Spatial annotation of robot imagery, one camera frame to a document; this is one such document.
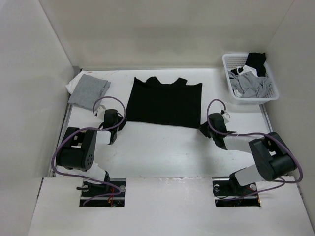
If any black tank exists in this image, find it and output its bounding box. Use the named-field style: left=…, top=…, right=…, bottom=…
left=245, top=53, right=266, bottom=77
left=126, top=77, right=203, bottom=129

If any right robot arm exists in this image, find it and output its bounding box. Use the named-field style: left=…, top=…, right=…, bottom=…
left=198, top=113, right=297, bottom=195

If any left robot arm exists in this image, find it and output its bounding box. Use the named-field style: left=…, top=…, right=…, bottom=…
left=56, top=109, right=126, bottom=196

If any folded grey tank top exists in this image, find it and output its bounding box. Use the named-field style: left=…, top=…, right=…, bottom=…
left=68, top=74, right=111, bottom=111

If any folded white tank top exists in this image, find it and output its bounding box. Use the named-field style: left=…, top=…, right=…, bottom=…
left=65, top=73, right=83, bottom=94

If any grey tank top in basket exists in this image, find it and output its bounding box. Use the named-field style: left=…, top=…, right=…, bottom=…
left=228, top=71, right=272, bottom=98

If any white tank top in basket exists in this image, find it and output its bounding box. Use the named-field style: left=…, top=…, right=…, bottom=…
left=229, top=65, right=257, bottom=98

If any black tank top in basket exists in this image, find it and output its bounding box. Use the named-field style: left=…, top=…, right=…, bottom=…
left=245, top=53, right=266, bottom=77

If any white plastic laundry basket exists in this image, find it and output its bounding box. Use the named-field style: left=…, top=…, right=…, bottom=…
left=222, top=53, right=279, bottom=105

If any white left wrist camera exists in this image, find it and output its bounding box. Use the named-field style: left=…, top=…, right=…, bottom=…
left=94, top=104, right=106, bottom=120

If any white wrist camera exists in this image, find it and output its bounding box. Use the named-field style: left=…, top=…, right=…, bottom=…
left=94, top=104, right=106, bottom=120
left=220, top=110, right=231, bottom=123

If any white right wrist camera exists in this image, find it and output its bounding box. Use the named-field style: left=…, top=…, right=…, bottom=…
left=220, top=110, right=231, bottom=123

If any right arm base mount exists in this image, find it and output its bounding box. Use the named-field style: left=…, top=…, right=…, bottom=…
left=212, top=177, right=260, bottom=207

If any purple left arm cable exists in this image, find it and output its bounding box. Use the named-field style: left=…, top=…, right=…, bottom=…
left=51, top=96, right=127, bottom=207

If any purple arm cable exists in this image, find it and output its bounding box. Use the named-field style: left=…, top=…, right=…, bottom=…
left=51, top=96, right=127, bottom=207
left=206, top=99, right=304, bottom=201

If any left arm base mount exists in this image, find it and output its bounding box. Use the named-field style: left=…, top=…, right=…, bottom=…
left=76, top=179, right=126, bottom=208

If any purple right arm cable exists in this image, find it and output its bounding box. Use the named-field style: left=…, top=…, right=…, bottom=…
left=206, top=99, right=304, bottom=201

